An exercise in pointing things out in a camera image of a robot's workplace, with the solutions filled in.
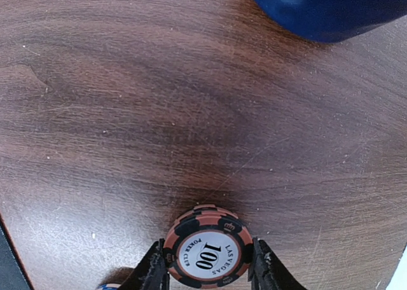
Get white blue chip stack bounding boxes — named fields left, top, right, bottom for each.
left=96, top=283, right=120, bottom=290

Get round black poker mat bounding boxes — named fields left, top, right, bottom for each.
left=1, top=221, right=32, bottom=290

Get dark blue mug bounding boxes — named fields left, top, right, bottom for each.
left=254, top=0, right=406, bottom=43

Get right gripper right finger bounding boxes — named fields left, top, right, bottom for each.
left=248, top=238, right=306, bottom=290

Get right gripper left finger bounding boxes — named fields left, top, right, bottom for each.
left=118, top=238, right=170, bottom=290

